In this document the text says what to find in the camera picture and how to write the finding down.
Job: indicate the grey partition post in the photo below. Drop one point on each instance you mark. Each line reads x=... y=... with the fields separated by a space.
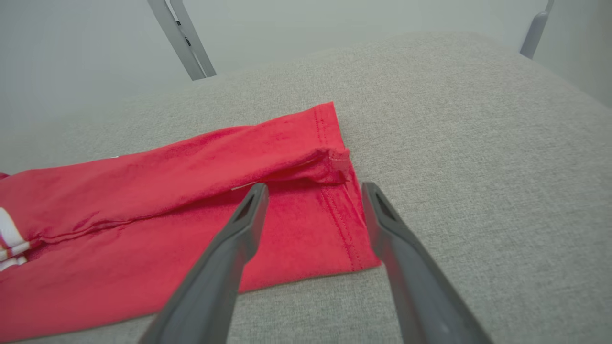
x=196 y=43
x=173 y=33
x=533 y=36

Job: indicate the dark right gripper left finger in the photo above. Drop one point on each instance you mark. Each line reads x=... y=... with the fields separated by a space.
x=215 y=286

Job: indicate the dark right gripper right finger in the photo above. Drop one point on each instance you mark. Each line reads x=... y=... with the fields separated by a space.
x=420 y=296

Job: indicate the red shirt with white stripes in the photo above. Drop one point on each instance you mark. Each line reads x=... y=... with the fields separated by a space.
x=143 y=191

